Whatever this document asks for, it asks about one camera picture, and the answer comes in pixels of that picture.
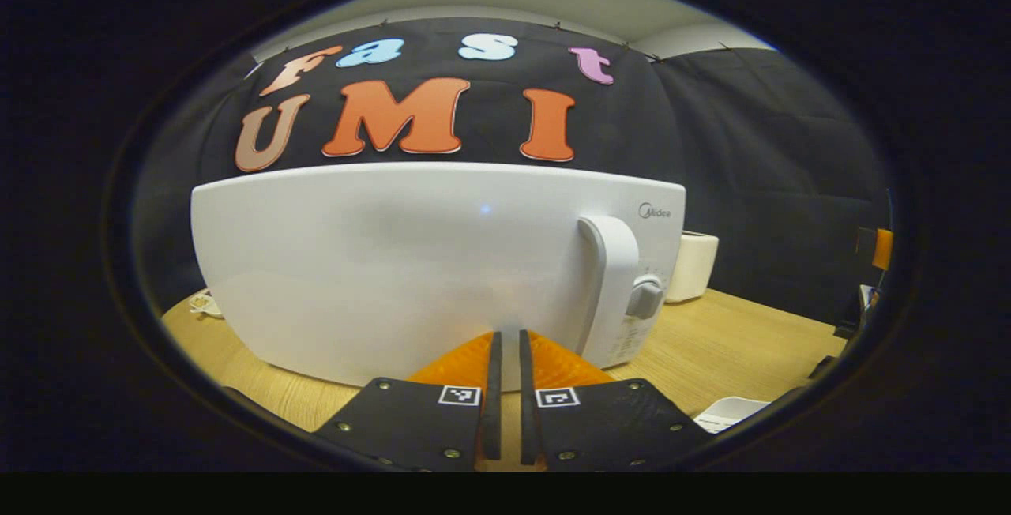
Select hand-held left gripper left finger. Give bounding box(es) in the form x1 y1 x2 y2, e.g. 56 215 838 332
314 330 503 472

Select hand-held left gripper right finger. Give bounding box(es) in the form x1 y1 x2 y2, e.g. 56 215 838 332
518 329 716 472

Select white microwave oven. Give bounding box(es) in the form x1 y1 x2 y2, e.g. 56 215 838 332
190 161 687 389

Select small white toaster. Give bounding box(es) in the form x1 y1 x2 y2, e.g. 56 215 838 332
665 231 720 305

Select white rectangular dish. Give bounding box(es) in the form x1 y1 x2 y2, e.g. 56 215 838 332
693 396 772 435

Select white condiment plate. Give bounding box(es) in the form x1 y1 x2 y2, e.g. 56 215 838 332
188 289 224 320

